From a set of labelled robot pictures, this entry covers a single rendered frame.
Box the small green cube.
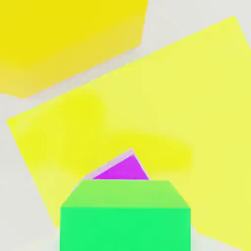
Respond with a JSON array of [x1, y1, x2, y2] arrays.
[[59, 179, 192, 251]]

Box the small magenta cube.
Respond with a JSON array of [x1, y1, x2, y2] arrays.
[[71, 148, 151, 194]]

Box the large pale yellow box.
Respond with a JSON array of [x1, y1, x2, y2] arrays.
[[6, 15, 251, 251]]

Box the large deep yellow box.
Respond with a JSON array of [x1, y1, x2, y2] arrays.
[[0, 0, 149, 99]]

